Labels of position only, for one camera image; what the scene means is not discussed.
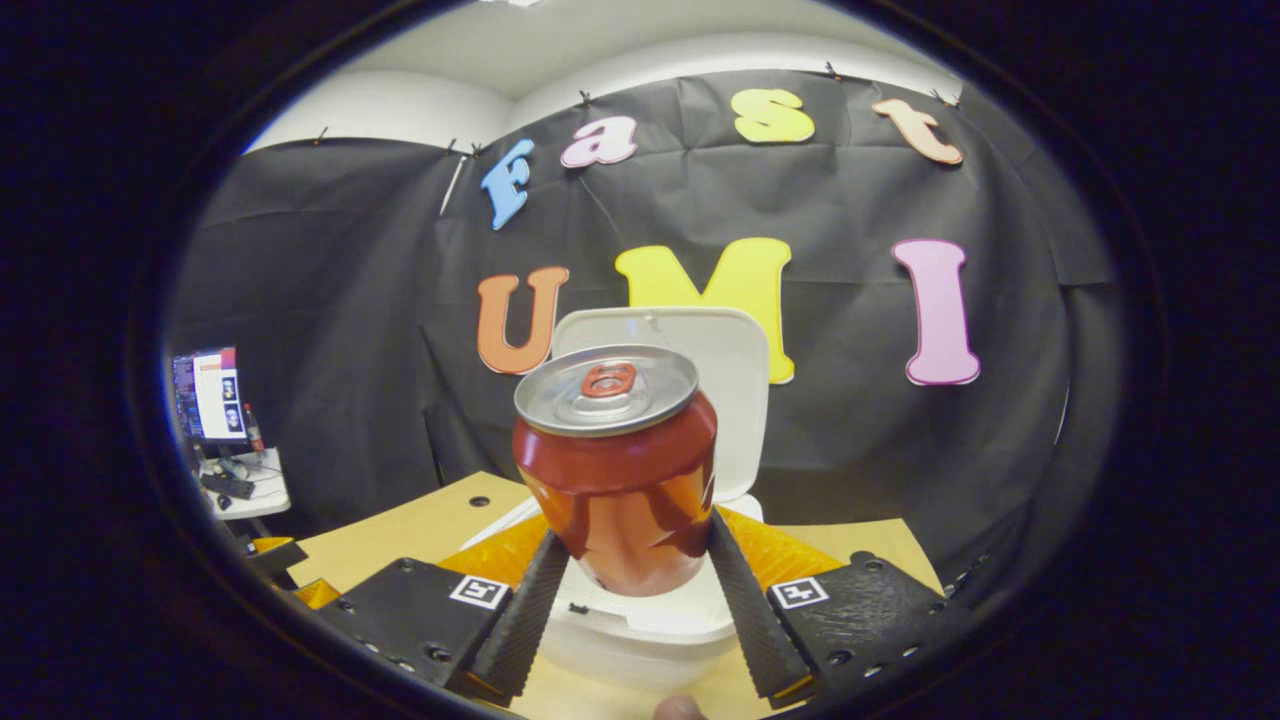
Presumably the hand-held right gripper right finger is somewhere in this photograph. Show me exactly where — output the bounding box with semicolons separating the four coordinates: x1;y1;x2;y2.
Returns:
708;505;986;706

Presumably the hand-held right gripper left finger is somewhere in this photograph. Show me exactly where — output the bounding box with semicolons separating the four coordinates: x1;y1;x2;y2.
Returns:
315;513;571;701

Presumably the red pop can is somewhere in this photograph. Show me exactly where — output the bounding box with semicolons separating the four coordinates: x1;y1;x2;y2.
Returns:
512;345;719;598

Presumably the white desktop garbage bin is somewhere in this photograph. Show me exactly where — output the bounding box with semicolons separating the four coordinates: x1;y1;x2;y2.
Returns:
460;305;771;693

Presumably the wooden desktop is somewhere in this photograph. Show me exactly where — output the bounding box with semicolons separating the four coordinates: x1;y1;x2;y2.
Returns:
285;470;946;720

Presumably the white side table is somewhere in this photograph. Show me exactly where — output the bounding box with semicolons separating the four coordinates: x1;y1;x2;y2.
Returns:
198;448;293;521

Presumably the computer monitor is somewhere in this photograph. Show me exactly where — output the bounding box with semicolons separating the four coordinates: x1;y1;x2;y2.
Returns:
172;347;248;446

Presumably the black backdrop cloth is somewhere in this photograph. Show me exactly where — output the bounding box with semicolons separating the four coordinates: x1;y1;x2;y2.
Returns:
165;70;1126;581

